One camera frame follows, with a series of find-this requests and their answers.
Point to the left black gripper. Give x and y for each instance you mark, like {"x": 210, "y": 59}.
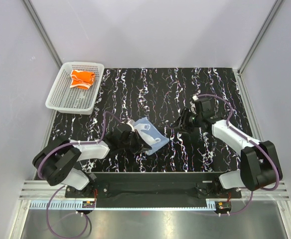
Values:
{"x": 140, "y": 145}

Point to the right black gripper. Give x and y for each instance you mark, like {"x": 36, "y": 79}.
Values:
{"x": 179, "y": 122}

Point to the light blue towel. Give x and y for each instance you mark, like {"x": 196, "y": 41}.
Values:
{"x": 150, "y": 135}

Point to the orange white patterned towel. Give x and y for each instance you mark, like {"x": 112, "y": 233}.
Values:
{"x": 82, "y": 79}

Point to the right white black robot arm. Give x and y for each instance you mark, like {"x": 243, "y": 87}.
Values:
{"x": 259, "y": 167}

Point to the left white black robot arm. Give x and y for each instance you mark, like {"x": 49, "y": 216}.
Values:
{"x": 55, "y": 163}

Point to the black marble pattern mat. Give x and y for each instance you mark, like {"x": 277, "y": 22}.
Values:
{"x": 160, "y": 94}

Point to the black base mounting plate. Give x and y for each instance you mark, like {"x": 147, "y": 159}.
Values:
{"x": 201, "y": 185}

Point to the left small electronics box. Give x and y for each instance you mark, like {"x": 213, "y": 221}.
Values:
{"x": 88, "y": 204}

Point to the small electronics box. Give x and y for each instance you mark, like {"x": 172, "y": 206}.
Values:
{"x": 88, "y": 204}
{"x": 224, "y": 206}

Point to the white plastic basket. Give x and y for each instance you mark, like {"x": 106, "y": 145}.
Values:
{"x": 69, "y": 100}

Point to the right small electronics box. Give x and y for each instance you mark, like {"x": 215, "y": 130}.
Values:
{"x": 224, "y": 206}

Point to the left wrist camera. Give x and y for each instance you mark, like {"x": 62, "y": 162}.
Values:
{"x": 127, "y": 126}

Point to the aluminium frame rail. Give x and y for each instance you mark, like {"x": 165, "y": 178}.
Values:
{"x": 41, "y": 190}

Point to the slotted cable duct rail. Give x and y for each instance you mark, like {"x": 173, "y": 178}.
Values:
{"x": 134, "y": 206}

